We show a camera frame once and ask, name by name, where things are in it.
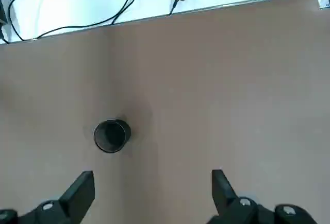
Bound black adapter cable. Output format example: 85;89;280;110
169;0;181;15

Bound white cable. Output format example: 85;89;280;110
35;0;57;38

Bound black mesh pen holder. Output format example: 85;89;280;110
93;117;132;154

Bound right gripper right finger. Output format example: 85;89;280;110
206;168;325;224

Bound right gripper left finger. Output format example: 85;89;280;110
0;170;95;224

